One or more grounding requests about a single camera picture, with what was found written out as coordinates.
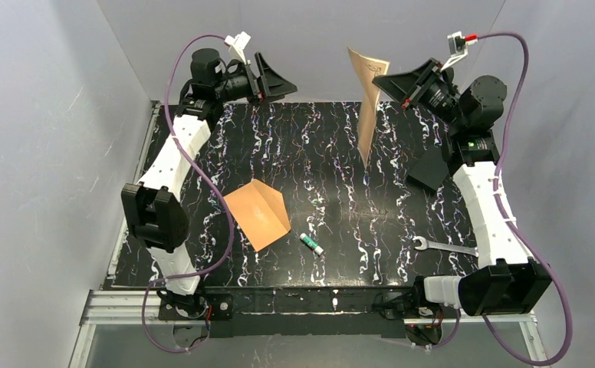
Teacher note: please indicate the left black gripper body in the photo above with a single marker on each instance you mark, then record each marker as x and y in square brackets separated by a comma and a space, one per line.
[257, 78]

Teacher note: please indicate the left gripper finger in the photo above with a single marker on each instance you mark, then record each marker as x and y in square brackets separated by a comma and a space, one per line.
[275, 88]
[269, 77]

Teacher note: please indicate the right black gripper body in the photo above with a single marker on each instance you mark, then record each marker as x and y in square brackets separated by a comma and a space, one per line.
[419, 84]

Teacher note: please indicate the beige ornate letter sheet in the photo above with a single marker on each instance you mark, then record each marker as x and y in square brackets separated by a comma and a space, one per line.
[366, 69]

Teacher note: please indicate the orange paper envelope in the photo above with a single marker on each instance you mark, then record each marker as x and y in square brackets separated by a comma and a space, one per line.
[260, 212]

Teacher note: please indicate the green white glue stick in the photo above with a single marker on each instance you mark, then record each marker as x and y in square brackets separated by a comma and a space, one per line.
[309, 242]

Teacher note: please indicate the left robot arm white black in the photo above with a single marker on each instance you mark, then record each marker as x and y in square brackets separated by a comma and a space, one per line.
[154, 215]

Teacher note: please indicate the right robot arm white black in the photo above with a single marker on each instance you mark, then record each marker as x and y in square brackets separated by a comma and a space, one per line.
[509, 279]

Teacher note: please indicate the black square pad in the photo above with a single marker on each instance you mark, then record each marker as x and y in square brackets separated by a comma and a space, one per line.
[430, 171]

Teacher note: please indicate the silver open-end wrench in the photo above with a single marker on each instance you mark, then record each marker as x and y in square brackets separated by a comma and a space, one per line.
[425, 244]

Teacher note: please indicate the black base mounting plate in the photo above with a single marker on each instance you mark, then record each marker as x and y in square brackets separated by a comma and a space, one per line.
[388, 312]

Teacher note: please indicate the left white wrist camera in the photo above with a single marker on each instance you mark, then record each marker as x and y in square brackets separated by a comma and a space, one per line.
[236, 46]

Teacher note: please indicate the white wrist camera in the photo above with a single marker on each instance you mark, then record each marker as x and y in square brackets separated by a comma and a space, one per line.
[236, 46]
[458, 47]

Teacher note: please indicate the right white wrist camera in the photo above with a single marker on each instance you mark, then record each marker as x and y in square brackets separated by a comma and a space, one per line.
[458, 47]

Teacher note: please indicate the aluminium frame rail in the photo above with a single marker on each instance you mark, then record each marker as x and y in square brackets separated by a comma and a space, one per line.
[259, 313]

